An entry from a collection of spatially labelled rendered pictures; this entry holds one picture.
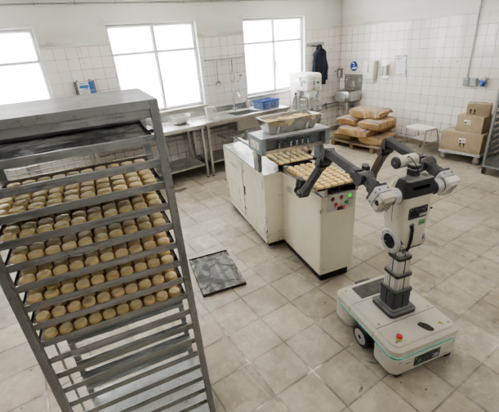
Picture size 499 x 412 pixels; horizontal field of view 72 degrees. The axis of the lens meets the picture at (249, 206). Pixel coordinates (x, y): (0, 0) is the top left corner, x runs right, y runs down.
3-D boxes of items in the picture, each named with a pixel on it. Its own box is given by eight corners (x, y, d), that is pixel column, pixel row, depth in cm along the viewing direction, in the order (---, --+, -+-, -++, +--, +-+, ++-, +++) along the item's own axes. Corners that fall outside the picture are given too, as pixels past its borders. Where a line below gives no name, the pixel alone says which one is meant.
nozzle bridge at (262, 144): (250, 165, 348) (247, 132, 333) (312, 153, 369) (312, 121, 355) (262, 175, 320) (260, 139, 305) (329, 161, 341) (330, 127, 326)
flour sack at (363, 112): (346, 117, 659) (346, 108, 652) (359, 113, 682) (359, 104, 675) (380, 121, 607) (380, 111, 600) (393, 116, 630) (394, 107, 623)
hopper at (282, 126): (256, 131, 334) (255, 117, 328) (306, 123, 350) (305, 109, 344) (268, 137, 309) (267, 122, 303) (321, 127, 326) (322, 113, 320)
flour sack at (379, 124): (376, 132, 597) (376, 123, 590) (356, 129, 628) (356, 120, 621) (398, 124, 635) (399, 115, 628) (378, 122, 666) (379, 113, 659)
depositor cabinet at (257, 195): (229, 204, 465) (222, 145, 429) (277, 194, 486) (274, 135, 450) (268, 251, 356) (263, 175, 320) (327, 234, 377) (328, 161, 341)
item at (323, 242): (283, 245, 362) (280, 165, 324) (312, 238, 372) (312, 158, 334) (318, 284, 302) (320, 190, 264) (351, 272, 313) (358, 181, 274)
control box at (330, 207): (325, 211, 274) (326, 195, 268) (350, 204, 281) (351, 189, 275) (327, 212, 271) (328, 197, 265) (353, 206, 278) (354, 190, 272)
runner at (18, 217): (171, 184, 135) (169, 176, 133) (172, 186, 132) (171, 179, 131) (-21, 226, 113) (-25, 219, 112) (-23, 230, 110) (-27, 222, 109)
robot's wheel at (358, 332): (356, 324, 248) (349, 326, 246) (367, 320, 233) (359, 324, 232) (366, 347, 242) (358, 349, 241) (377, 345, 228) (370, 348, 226)
